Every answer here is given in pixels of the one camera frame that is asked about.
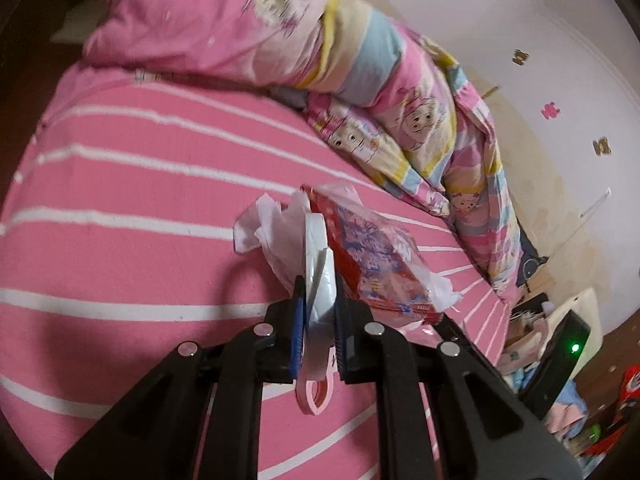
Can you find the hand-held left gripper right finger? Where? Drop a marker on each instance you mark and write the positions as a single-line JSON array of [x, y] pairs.
[[400, 400]]

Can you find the pink clothes clip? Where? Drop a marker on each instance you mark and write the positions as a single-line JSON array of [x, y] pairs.
[[312, 397]]

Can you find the bed with pink striped sheet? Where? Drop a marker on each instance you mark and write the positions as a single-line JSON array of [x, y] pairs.
[[125, 210]]

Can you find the dark blue pillow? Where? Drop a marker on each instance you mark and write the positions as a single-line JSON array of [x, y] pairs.
[[532, 260]]

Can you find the white plastic piece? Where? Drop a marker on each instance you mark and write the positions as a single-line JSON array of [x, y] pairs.
[[315, 260]]

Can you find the white padded chair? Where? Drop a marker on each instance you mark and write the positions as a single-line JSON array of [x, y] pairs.
[[585, 302]]

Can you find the white tissue paper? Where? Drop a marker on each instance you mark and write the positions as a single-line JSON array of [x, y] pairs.
[[270, 230]]

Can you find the white wall strip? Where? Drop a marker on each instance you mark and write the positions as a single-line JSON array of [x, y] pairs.
[[597, 202]]

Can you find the red snack packet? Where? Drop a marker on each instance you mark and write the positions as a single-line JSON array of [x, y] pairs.
[[370, 265]]

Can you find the pink garment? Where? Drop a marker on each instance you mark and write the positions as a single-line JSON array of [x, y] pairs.
[[567, 417]]

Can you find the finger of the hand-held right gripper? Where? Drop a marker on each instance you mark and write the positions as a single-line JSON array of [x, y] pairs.
[[470, 350]]

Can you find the red printed snack bag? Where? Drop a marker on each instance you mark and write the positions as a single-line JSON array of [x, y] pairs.
[[630, 382]]

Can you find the pink bear wall sticker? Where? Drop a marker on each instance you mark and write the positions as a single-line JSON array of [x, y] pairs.
[[550, 110]]

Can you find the pink printed quilt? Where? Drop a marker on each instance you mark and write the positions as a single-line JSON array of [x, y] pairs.
[[200, 25]]

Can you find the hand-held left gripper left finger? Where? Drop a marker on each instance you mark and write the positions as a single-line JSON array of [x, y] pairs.
[[235, 385]]

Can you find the yellow stick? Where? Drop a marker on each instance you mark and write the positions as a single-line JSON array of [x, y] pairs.
[[491, 92]]

